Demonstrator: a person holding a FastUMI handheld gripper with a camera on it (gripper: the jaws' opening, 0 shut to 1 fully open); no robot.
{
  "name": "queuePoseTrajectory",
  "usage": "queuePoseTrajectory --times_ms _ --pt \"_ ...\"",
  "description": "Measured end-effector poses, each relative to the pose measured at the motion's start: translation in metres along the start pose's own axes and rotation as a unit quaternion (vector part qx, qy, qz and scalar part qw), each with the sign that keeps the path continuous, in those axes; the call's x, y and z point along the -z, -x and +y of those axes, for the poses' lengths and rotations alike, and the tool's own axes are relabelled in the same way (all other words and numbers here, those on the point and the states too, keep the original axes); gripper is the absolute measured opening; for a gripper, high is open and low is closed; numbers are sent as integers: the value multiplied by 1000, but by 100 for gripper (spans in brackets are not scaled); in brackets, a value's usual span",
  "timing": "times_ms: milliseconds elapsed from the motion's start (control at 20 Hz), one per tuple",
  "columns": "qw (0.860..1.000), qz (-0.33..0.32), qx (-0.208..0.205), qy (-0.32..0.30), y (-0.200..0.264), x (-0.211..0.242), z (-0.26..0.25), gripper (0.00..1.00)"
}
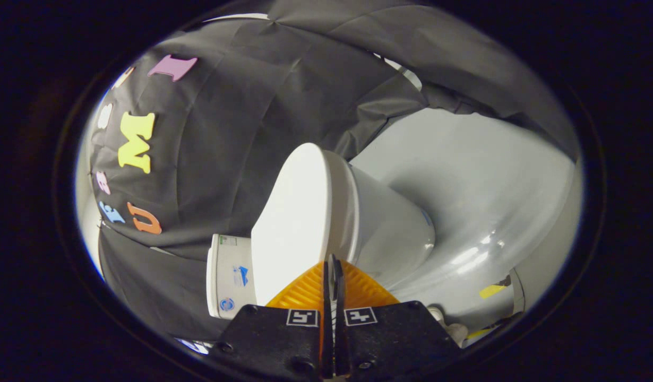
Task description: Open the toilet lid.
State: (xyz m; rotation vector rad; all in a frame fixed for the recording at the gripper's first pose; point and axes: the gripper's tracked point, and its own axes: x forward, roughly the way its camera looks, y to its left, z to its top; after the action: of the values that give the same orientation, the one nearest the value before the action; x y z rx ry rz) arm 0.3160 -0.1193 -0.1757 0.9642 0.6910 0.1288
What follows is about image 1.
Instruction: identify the white toilet lid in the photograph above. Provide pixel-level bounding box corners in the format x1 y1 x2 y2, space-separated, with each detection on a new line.
251 142 359 307

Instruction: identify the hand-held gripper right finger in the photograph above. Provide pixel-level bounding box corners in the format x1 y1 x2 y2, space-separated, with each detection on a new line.
333 254 462 380

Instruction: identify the white toilet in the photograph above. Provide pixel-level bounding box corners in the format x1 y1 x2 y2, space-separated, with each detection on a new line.
206 151 436 320

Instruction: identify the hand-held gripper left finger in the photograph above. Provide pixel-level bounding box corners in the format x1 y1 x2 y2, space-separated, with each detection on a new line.
207 254 336 380

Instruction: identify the black backdrop cloth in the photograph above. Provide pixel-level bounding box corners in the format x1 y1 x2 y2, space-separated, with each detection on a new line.
88 0 579 340

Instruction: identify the white shoe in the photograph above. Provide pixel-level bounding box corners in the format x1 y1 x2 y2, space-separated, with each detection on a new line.
430 307 468 345

